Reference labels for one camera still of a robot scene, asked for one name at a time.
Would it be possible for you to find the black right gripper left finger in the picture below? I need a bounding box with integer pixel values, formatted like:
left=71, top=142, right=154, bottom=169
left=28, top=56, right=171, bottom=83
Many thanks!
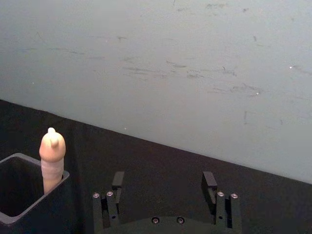
left=92, top=171, right=125, bottom=230

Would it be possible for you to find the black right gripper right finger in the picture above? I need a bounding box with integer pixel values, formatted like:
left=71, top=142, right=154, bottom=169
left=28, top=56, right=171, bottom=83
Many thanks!
left=201, top=171, right=242, bottom=230

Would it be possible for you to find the black table cloth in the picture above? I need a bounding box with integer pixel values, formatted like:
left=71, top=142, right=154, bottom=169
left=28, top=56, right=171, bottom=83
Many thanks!
left=0, top=99, right=312, bottom=234

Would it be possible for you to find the black square holder box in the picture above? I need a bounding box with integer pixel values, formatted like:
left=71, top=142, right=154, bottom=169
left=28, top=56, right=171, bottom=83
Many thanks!
left=0, top=153, right=71, bottom=234

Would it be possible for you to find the orange rounded tool handle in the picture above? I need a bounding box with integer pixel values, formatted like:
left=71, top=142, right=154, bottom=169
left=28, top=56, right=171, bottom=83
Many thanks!
left=39, top=127, right=67, bottom=195

